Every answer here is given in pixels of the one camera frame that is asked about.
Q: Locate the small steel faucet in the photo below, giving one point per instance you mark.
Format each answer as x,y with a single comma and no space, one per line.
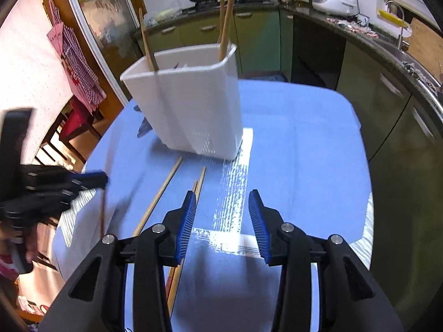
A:
399,24

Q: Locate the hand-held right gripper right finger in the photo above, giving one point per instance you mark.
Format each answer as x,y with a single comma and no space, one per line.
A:
259,228

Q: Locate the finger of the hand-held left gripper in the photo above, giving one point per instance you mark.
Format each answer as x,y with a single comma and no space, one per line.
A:
48,204
90,180

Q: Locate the white rice cooker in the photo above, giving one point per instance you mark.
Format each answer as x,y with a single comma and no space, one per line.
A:
334,1

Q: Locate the green base cabinet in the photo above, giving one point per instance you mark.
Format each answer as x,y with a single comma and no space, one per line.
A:
398,138
256,41

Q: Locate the blue star print tablecloth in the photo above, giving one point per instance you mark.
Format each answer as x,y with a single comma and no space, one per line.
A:
294,145

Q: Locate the black built-in appliance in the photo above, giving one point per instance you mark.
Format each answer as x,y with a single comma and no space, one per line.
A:
316,52

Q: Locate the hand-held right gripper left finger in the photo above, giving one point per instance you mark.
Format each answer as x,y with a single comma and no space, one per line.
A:
185,228

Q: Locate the light bamboo chopstick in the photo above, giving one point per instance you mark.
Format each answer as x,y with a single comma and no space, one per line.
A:
195,186
157,197
147,41
221,24
202,176
229,17

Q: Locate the wooden chair red cushion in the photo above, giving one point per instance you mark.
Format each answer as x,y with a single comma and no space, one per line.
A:
74,121

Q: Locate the black gas stove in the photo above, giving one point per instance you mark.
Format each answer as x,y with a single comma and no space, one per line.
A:
211,4

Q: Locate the yellow sink tray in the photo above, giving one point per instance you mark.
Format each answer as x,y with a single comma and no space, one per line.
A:
392,18

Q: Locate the white plastic utensil holder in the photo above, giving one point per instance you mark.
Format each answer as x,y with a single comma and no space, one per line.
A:
193,103

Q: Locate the red checked apron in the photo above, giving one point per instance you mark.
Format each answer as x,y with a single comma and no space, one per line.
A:
74,62

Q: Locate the plastic bags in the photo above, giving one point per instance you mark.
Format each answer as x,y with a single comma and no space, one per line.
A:
162,13

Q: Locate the dark reddish wooden chopstick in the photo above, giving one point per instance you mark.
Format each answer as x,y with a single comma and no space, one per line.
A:
102,214

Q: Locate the sliding glass door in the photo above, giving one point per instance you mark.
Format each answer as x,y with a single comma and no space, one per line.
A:
103,24

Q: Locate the wooden cutting board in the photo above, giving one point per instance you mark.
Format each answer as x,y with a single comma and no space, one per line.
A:
427,48

